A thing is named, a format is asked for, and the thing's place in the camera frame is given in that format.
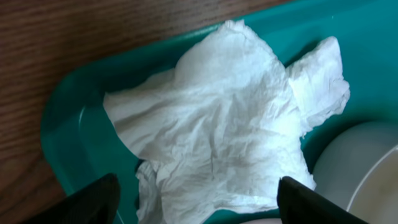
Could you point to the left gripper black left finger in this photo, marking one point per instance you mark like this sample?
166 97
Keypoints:
98 203

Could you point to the teal plastic tray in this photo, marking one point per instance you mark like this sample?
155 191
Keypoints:
81 145

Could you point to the white napkin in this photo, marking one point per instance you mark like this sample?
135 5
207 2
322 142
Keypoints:
219 131

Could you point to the white paper cup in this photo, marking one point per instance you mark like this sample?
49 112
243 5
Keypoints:
375 199

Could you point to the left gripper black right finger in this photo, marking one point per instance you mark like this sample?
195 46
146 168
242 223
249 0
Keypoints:
300 205

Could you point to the grey bowl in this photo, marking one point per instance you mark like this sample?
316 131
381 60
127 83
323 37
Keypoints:
346 161

